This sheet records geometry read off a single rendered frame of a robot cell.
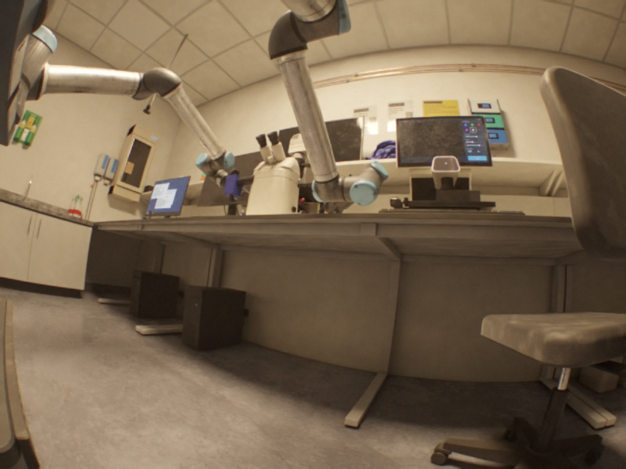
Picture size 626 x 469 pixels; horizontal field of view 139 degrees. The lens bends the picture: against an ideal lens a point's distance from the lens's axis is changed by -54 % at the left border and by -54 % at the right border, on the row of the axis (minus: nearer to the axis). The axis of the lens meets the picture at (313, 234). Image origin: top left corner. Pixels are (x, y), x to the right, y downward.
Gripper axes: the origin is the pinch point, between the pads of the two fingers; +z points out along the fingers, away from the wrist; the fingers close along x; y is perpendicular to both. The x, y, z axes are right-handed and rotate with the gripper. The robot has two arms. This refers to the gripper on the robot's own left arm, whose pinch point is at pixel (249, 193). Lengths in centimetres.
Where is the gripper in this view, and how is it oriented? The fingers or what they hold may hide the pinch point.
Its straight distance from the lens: 136.0
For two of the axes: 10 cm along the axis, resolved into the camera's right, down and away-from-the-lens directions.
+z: 7.2, 5.1, -4.7
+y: -5.4, 8.4, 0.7
